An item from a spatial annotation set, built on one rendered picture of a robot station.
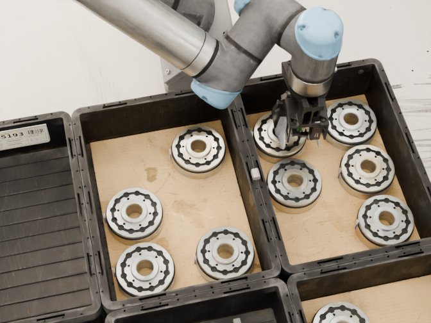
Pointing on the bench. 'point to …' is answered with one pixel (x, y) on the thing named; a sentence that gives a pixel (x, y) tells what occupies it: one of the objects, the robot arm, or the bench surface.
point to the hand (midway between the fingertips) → (294, 133)
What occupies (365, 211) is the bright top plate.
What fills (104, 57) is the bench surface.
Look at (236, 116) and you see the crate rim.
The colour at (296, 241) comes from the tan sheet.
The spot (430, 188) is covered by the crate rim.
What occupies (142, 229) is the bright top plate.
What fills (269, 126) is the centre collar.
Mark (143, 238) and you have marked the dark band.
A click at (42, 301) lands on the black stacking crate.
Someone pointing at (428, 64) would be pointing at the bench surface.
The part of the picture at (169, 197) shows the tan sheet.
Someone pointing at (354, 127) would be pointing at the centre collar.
